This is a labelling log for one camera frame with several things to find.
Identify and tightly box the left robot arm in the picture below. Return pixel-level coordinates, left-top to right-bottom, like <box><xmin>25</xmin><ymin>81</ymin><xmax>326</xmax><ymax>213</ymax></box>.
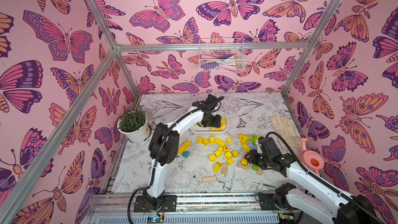
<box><xmin>127</xmin><ymin>94</ymin><xmax>224</xmax><ymax>224</ymax></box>

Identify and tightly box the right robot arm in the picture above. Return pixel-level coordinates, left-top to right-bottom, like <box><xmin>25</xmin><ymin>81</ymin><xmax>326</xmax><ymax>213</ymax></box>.
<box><xmin>244</xmin><ymin>132</ymin><xmax>382</xmax><ymax>224</ymax></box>

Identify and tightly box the green rectangular block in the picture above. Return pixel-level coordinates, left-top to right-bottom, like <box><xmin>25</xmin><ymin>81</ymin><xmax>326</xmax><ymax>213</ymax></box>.
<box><xmin>252</xmin><ymin>165</ymin><xmax>259</xmax><ymax>172</ymax></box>

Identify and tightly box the white plastic bin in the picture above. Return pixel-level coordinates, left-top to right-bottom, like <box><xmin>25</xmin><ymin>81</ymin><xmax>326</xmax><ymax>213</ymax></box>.
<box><xmin>190</xmin><ymin>111</ymin><xmax>229</xmax><ymax>135</ymax></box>

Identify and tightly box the natural wood block upright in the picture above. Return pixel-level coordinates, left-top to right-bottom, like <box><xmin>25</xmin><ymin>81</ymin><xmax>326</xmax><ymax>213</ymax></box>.
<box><xmin>220</xmin><ymin>163</ymin><xmax>229</xmax><ymax>176</ymax></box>

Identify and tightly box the beige work glove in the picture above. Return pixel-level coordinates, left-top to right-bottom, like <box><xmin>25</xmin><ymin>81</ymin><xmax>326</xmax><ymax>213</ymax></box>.
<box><xmin>270</xmin><ymin>116</ymin><xmax>301</xmax><ymax>151</ymax></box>

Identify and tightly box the yellow block lower middle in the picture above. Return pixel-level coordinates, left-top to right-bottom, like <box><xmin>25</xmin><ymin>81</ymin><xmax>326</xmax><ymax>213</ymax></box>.
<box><xmin>213</xmin><ymin>162</ymin><xmax>222</xmax><ymax>173</ymax></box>

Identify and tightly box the teal block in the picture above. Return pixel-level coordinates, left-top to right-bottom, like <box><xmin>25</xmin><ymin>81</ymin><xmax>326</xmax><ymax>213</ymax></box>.
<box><xmin>181</xmin><ymin>151</ymin><xmax>190</xmax><ymax>158</ymax></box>

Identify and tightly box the pink watering can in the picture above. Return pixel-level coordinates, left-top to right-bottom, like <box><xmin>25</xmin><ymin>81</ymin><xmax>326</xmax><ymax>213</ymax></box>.
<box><xmin>299</xmin><ymin>138</ymin><xmax>324</xmax><ymax>176</ymax></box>

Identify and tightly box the long natural wood block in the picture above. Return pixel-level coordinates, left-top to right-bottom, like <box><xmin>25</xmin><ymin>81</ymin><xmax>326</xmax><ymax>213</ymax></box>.
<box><xmin>202</xmin><ymin>176</ymin><xmax>217</xmax><ymax>184</ymax></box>

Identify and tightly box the potted green plant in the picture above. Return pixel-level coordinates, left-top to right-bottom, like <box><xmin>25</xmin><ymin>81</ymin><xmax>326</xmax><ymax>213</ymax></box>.
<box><xmin>117</xmin><ymin>109</ymin><xmax>151</xmax><ymax>143</ymax></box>

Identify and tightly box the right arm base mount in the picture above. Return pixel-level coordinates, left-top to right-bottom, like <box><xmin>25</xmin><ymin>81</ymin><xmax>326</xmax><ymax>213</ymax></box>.
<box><xmin>255</xmin><ymin>192</ymin><xmax>299</xmax><ymax>211</ymax></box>

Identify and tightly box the wire basket on wall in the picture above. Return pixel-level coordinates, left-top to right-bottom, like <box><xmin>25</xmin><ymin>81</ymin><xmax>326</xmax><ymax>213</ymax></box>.
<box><xmin>198</xmin><ymin>43</ymin><xmax>247</xmax><ymax>73</ymax></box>

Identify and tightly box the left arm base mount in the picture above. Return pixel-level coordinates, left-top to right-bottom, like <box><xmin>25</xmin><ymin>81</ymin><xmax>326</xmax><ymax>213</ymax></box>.
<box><xmin>134</xmin><ymin>195</ymin><xmax>177</xmax><ymax>213</ymax></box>

